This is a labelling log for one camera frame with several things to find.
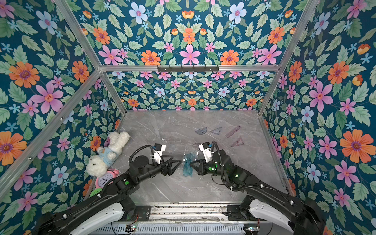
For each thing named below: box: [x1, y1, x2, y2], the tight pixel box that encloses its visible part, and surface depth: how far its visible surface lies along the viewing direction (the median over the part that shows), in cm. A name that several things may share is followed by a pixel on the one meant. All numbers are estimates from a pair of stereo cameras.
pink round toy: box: [94, 168, 120, 189], surface depth 85 cm
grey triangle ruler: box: [210, 126, 222, 135], surface depth 110 cm
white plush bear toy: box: [85, 131, 131, 178], surface depth 86 cm
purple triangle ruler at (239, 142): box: [230, 138, 245, 147], surface depth 103 cm
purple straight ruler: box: [225, 125, 242, 138], surface depth 110 cm
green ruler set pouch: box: [182, 151, 198, 178], surface depth 73 cm
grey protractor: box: [194, 127, 208, 135], surface depth 110 cm
